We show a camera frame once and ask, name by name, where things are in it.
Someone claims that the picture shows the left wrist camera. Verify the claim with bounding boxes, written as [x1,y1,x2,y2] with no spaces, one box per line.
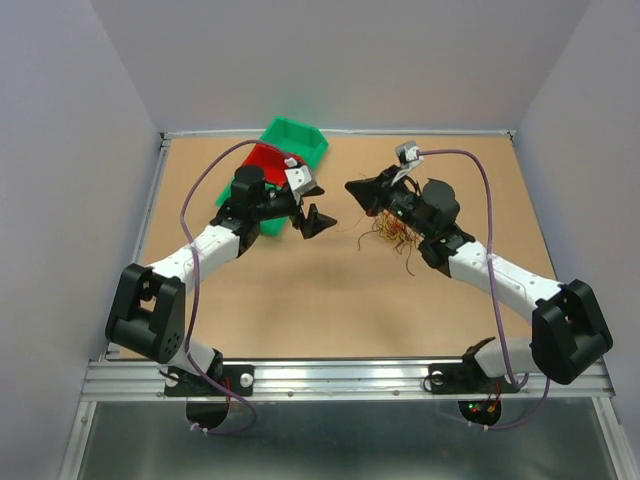
[284,157,317,195]

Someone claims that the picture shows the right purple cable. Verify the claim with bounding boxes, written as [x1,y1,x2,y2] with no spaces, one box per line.
[419,148,554,433]

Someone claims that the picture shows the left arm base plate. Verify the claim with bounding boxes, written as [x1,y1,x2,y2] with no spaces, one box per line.
[162,364,255,398]

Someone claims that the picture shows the near green bin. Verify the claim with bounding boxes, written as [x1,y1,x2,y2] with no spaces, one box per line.
[216,182,287,237]

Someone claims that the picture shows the green bin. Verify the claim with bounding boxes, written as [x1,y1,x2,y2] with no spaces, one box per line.
[260,116,329,169]
[216,182,287,237]

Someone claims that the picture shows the far green bin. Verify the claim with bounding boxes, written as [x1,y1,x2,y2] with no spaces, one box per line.
[260,116,329,169]

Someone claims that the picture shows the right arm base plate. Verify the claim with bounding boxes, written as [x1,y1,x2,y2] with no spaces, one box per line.
[422,363,519,395]

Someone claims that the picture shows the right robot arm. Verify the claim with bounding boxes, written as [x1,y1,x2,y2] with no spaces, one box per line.
[345,166,613,390]

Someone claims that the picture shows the aluminium rail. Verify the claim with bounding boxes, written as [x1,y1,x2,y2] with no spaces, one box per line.
[79,355,615,402]

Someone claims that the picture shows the cable bundle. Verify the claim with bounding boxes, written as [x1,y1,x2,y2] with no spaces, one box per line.
[337,209,426,276]

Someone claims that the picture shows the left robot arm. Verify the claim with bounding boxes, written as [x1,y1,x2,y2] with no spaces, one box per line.
[105,159,336,394]

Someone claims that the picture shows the red bin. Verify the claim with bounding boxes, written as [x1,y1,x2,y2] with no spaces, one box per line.
[242,144,305,187]

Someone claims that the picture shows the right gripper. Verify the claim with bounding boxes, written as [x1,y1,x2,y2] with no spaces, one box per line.
[343,165,432,239]

